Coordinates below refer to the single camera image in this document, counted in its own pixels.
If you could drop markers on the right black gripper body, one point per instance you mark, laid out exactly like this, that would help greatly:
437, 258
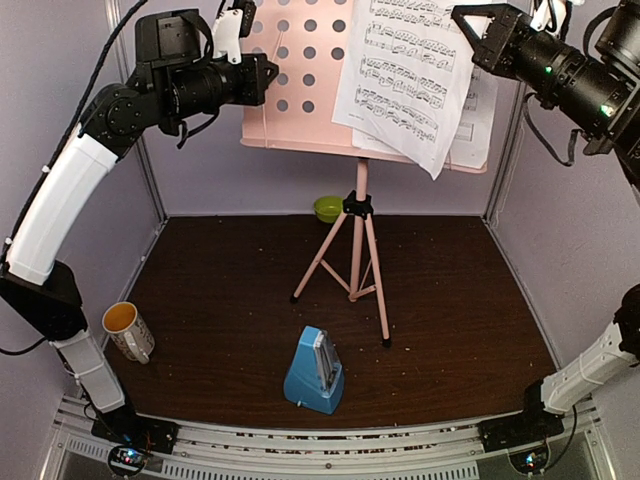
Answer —
519, 61

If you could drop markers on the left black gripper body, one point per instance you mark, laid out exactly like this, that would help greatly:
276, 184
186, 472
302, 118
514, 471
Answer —
249, 90

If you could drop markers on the pink music stand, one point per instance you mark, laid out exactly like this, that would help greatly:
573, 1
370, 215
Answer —
308, 40

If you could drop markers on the sheet music page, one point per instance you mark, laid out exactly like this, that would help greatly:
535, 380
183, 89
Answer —
418, 118
419, 35

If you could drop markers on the blue metronome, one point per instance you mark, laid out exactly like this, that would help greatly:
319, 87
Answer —
315, 379

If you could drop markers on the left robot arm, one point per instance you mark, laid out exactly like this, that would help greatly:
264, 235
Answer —
184, 66

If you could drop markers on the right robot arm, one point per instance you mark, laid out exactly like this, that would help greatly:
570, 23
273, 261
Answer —
601, 96

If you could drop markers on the green bowl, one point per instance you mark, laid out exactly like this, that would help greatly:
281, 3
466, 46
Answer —
328, 208

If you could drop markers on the patterned mug yellow inside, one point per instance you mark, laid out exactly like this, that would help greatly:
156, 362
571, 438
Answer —
129, 332

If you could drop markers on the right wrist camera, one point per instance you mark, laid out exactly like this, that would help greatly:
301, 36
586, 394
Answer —
552, 15

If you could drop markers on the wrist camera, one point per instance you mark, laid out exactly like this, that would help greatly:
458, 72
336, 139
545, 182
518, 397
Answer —
230, 26
552, 15

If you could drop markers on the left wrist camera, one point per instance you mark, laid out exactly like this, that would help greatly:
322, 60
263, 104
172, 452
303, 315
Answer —
230, 26

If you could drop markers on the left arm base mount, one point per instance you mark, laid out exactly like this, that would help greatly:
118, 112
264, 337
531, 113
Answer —
156, 436

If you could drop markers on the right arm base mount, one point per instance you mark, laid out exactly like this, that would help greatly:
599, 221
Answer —
516, 430

